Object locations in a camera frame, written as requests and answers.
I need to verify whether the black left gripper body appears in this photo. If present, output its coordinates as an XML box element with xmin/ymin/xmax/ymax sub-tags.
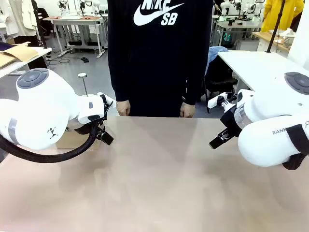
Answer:
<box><xmin>93</xmin><ymin>122</ymin><xmax>107</xmax><ymax>136</ymax></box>

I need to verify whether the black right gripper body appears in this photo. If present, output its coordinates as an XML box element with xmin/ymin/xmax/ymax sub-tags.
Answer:
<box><xmin>220</xmin><ymin>105</ymin><xmax>242</xmax><ymax>139</ymax></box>

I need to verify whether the person's left forearm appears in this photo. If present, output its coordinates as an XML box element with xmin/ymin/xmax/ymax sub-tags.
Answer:
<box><xmin>181</xmin><ymin>55</ymin><xmax>210</xmax><ymax>106</ymax></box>

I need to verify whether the person's right forearm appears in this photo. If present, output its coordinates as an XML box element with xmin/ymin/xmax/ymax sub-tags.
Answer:
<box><xmin>108</xmin><ymin>55</ymin><xmax>132</xmax><ymax>102</ymax></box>

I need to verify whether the person's right hand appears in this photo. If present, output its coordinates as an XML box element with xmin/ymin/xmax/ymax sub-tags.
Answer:
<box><xmin>115</xmin><ymin>100</ymin><xmax>132</xmax><ymax>117</ymax></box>

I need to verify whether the person's left hand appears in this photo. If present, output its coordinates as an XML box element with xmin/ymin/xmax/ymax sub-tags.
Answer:
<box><xmin>180</xmin><ymin>102</ymin><xmax>196</xmax><ymax>118</ymax></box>

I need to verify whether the white power strip with plugs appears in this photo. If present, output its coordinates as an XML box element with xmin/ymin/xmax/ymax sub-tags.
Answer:
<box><xmin>207</xmin><ymin>92</ymin><xmax>239</xmax><ymax>109</ymax></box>

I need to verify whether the black chair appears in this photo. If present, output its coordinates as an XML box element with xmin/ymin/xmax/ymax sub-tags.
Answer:
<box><xmin>204</xmin><ymin>67</ymin><xmax>239</xmax><ymax>114</ymax></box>

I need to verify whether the metal pole with round top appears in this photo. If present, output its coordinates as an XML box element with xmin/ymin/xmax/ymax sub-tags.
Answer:
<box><xmin>77</xmin><ymin>72</ymin><xmax>89</xmax><ymax>97</ymax></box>

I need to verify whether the large white side table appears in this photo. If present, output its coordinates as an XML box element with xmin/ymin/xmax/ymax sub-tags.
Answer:
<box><xmin>216</xmin><ymin>50</ymin><xmax>309</xmax><ymax>98</ymax></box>

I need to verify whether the blue cloth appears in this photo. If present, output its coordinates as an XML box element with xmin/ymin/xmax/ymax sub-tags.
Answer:
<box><xmin>207</xmin><ymin>45</ymin><xmax>229</xmax><ymax>74</ymax></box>

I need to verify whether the person in black hoodie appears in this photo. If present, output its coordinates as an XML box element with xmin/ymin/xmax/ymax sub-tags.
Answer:
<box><xmin>107</xmin><ymin>0</ymin><xmax>214</xmax><ymax>118</ymax></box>

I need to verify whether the wooden table with bowls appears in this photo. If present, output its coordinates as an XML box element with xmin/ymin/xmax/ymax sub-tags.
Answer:
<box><xmin>253</xmin><ymin>27</ymin><xmax>296</xmax><ymax>53</ymax></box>

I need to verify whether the white table with brown paper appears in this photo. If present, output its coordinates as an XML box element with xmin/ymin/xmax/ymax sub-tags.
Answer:
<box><xmin>0</xmin><ymin>41</ymin><xmax>53</xmax><ymax>78</ymax></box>

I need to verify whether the white desk with brown mat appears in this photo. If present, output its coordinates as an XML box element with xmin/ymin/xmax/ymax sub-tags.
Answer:
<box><xmin>49</xmin><ymin>14</ymin><xmax>109</xmax><ymax>59</ymax></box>

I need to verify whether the black tripod pole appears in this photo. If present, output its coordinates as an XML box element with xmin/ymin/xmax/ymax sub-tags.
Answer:
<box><xmin>266</xmin><ymin>0</ymin><xmax>286</xmax><ymax>53</ymax></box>

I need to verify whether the brown paper sheet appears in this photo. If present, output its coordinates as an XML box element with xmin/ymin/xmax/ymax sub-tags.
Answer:
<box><xmin>0</xmin><ymin>42</ymin><xmax>40</xmax><ymax>70</ymax></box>

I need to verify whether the person in yellow jacket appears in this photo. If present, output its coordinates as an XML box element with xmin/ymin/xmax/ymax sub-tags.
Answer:
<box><xmin>261</xmin><ymin>0</ymin><xmax>304</xmax><ymax>33</ymax></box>

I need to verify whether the person in white coat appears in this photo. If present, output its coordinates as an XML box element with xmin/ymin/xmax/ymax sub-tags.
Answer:
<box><xmin>0</xmin><ymin>0</ymin><xmax>48</xmax><ymax>70</ymax></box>

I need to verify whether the black braided cable sleeve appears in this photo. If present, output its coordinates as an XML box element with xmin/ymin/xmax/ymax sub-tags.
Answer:
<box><xmin>0</xmin><ymin>123</ymin><xmax>101</xmax><ymax>164</ymax></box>

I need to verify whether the black strap and cable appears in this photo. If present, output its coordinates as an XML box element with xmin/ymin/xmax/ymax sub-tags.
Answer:
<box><xmin>281</xmin><ymin>124</ymin><xmax>309</xmax><ymax>171</ymax></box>

